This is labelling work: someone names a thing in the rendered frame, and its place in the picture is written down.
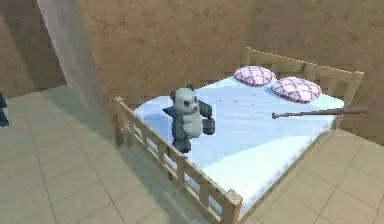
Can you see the black and white panda toy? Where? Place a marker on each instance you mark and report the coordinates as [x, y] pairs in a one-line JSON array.
[[188, 116]]

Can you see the wooden bed with blue sheet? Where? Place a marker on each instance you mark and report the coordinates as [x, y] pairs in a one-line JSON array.
[[253, 140]]

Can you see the purple checked pillow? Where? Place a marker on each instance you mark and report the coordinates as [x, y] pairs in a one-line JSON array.
[[254, 75], [296, 88]]

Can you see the brown baseball bat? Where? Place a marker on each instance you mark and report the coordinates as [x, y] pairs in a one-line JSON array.
[[320, 112]]

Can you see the dark blue object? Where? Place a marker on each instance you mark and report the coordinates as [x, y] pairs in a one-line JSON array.
[[2, 115]]

